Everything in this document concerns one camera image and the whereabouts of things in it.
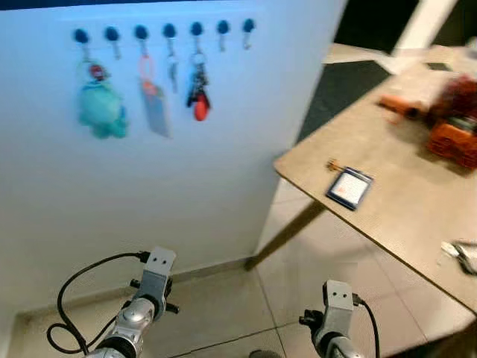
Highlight key bunch with red fob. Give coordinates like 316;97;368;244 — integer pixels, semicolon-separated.
186;37;212;122

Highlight dark framed badge holder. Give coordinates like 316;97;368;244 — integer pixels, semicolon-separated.
325;159;374;212

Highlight light wooden table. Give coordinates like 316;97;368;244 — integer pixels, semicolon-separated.
244;45;477;358

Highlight silver white small object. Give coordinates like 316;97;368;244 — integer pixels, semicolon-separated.
441;239;477;276

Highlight grey card with orange loop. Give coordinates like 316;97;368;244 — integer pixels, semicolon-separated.
138;40;173;139

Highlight orange plastic toy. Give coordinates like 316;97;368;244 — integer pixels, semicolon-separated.
425;118;477;172

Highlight dark floor rug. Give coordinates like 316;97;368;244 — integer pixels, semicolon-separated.
298;60;403;142

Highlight orange and black tool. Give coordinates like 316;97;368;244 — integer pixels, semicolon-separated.
378;95;428;122

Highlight dark red fluffy item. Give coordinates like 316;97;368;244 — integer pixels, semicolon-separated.
435;75;477;122

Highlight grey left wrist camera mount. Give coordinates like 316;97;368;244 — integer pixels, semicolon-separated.
140;247;178;301

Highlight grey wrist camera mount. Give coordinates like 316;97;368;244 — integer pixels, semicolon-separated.
140;247;178;301
322;280;356;330

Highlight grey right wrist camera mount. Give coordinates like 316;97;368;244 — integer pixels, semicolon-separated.
322;280;356;330

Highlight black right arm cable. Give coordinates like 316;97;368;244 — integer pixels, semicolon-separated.
353;295;382;358

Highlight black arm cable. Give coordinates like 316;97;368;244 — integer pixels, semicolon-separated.
46;252;150;356
353;295;382;358

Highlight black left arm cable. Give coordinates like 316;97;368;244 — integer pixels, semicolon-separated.
46;252;150;356

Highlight teal plush keychain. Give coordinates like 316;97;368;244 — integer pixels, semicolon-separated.
77;43;129;140

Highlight silver keys on ring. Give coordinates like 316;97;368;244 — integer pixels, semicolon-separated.
165;39;180;95

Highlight white post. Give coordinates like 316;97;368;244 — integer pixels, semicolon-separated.
391;0;460;55

